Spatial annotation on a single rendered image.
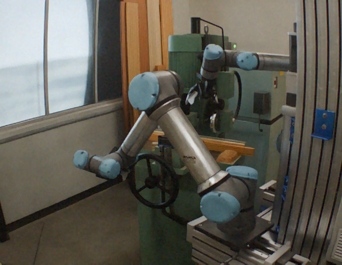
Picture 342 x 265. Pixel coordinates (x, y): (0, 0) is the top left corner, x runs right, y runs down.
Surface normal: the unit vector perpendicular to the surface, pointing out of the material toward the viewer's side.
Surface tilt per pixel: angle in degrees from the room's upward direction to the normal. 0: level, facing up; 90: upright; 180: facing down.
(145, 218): 90
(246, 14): 90
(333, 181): 90
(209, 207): 96
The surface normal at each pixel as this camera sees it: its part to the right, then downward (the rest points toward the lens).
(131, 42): 0.82, 0.10
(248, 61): 0.18, 0.25
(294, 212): -0.76, 0.17
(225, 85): -0.48, 0.23
